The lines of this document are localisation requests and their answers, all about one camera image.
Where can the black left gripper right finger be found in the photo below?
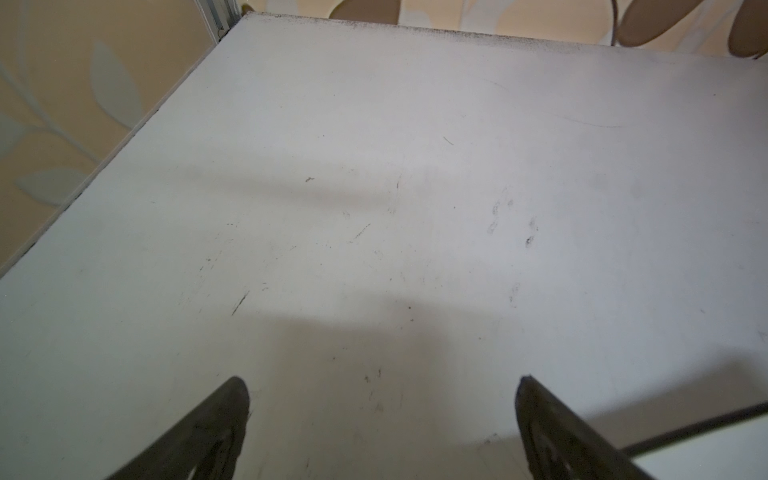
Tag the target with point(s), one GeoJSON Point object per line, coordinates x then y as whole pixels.
{"type": "Point", "coordinates": [558, 444]}

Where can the white tray black rim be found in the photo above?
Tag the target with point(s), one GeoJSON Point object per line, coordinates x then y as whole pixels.
{"type": "Point", "coordinates": [728, 446]}

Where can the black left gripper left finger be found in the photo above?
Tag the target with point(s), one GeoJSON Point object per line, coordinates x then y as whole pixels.
{"type": "Point", "coordinates": [204, 444]}

